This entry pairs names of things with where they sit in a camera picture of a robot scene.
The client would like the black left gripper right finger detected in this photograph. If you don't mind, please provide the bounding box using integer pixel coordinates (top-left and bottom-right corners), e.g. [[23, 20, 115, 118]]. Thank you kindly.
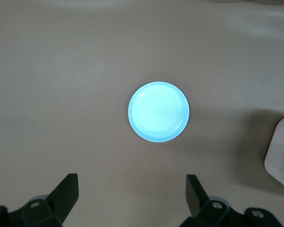
[[179, 174, 247, 227]]

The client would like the white lidded storage box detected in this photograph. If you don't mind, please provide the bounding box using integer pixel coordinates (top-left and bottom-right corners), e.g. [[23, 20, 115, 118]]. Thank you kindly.
[[263, 115, 284, 201]]

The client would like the brown table mat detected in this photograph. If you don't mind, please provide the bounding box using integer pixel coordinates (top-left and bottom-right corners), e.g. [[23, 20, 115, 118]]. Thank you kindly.
[[0, 0, 284, 227]]

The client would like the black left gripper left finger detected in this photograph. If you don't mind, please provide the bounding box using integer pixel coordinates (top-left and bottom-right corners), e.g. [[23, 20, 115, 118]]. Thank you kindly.
[[9, 173, 80, 227]]

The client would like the light blue round plate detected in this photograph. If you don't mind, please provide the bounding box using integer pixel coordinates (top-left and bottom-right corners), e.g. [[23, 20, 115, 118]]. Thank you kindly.
[[128, 81, 190, 143]]

